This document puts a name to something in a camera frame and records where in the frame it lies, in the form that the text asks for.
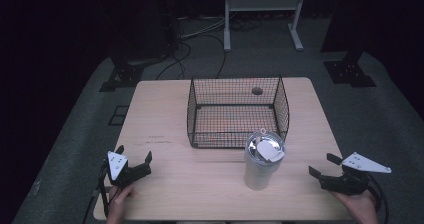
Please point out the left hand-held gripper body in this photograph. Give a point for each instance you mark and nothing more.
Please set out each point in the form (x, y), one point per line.
(120, 170)

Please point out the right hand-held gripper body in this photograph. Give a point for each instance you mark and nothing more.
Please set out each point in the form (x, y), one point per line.
(353, 175)

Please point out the silver tumbler with lid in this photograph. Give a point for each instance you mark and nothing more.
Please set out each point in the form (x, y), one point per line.
(261, 162)

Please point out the person's right hand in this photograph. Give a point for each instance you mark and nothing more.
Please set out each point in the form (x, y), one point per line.
(358, 208)

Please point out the person's left hand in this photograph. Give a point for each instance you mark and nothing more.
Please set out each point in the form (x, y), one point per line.
(120, 205)

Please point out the small dark round object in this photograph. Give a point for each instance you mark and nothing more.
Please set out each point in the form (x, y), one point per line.
(257, 90)

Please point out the white metal stand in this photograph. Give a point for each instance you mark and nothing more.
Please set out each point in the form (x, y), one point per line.
(263, 14)

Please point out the black stand base plate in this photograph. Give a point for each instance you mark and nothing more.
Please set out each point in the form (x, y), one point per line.
(349, 71)
(124, 75)

